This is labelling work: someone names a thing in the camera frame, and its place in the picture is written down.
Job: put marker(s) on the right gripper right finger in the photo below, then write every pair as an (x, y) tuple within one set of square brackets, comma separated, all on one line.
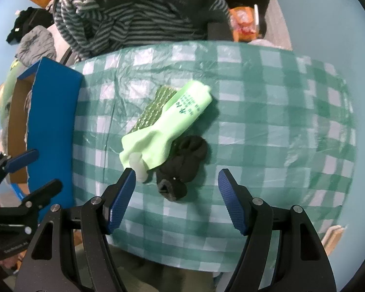
[(301, 264)]

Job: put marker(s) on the black sock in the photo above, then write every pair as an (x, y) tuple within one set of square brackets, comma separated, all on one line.
[(181, 166)]

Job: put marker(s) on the grey quilted cloth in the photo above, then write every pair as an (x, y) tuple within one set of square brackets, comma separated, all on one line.
[(35, 45)]

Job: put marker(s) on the black garment on floor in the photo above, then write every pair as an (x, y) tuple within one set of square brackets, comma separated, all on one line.
[(26, 21)]

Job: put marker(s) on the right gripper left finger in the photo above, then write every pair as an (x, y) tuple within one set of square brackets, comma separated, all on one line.
[(50, 261)]

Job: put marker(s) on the orange snack package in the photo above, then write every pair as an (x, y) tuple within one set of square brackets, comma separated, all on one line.
[(245, 23)]

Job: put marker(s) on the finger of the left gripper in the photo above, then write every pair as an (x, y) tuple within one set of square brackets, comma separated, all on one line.
[(10, 164), (42, 196)]

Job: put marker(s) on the blue cardboard box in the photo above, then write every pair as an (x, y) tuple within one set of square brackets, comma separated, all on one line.
[(41, 118)]

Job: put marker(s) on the person's left hand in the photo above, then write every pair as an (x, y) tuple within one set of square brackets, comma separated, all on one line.
[(12, 258)]

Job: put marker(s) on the grey striped fleece garment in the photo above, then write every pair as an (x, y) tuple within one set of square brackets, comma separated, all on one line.
[(95, 27)]

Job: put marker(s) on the green sparkly scrub cloth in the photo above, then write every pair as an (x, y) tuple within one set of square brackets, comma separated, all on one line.
[(153, 110)]

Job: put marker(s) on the wooden board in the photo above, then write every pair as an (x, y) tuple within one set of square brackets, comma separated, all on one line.
[(332, 237)]

